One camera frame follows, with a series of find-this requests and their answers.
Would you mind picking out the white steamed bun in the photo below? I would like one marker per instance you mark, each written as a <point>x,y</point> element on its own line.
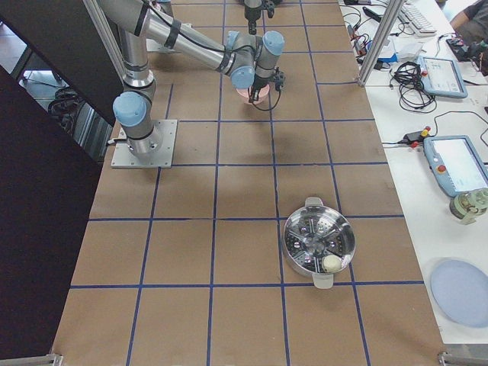
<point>331,263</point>

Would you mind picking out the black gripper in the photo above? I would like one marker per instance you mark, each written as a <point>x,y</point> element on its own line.
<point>261,82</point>
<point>252,12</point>

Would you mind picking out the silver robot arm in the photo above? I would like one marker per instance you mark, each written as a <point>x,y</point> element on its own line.
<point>167,66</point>

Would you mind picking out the glass jar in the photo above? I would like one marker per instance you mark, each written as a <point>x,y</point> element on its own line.
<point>468,206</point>

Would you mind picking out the aluminium frame post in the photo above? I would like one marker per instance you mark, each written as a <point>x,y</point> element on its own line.
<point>383,31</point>

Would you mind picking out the teach pendant tablet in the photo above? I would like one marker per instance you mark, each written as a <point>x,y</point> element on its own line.
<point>455,163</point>
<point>441,77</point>

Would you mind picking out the blue plate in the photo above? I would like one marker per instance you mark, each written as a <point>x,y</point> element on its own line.
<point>460,290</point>

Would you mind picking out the steel steamer pot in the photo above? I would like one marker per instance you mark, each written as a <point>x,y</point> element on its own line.
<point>312,232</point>

